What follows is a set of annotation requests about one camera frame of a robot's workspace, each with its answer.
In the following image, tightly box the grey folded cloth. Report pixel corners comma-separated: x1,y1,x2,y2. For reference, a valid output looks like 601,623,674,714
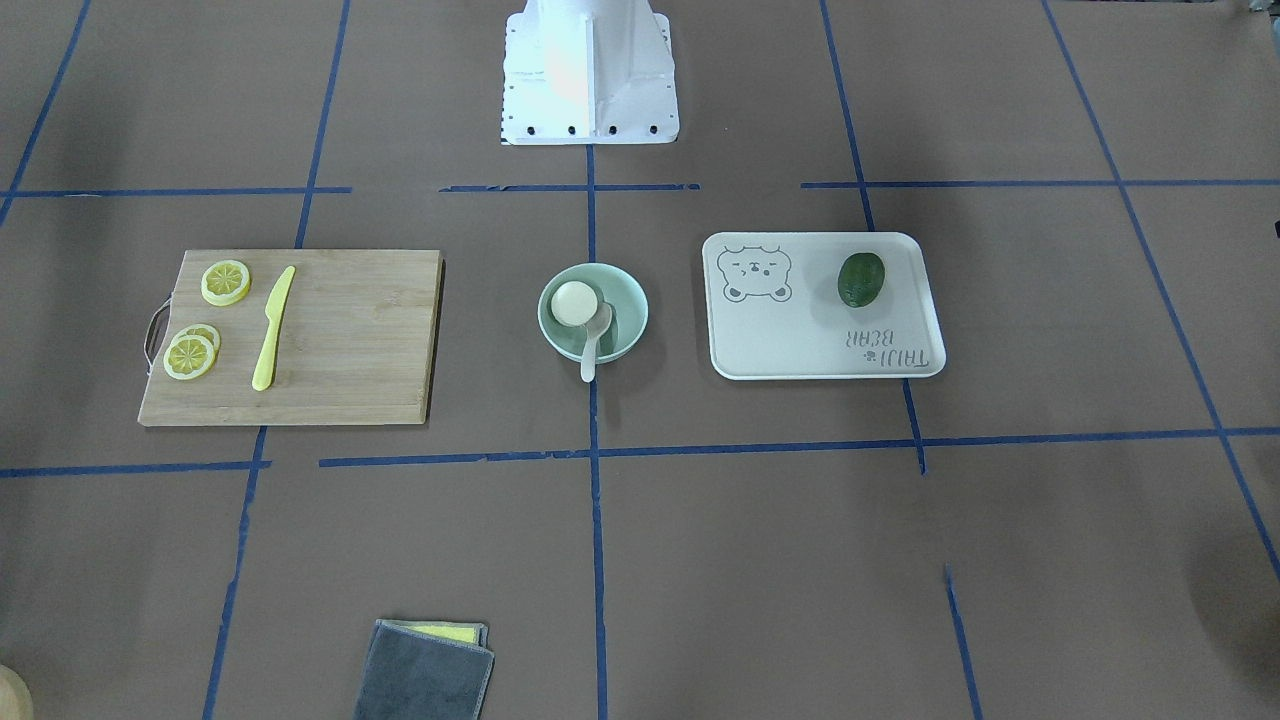
352,618,495,719

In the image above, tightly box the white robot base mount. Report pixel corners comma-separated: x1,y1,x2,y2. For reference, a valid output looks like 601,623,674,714
500,1,680,146

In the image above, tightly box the yellow sponge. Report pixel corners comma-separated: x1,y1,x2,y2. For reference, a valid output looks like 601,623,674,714
403,621,488,647

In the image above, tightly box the lemon slice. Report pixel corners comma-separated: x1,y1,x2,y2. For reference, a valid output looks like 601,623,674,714
200,259,252,307
177,323,221,354
163,334,218,380

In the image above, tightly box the white ceramic spoon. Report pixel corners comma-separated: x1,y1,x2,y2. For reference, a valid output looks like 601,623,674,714
579,301,614,383

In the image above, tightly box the green avocado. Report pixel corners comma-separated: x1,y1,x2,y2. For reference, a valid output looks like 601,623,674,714
837,252,887,307

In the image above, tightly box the green ceramic bowl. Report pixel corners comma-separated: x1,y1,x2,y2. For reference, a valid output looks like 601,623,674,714
538,263,649,365

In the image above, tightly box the bamboo cutting board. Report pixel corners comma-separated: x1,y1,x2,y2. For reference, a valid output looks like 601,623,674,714
138,249,444,427

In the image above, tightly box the cream bear tray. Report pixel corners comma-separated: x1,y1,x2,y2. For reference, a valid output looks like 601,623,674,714
701,232,947,380

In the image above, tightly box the yellow plastic knife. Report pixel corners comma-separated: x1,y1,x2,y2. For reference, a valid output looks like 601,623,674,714
251,265,297,392

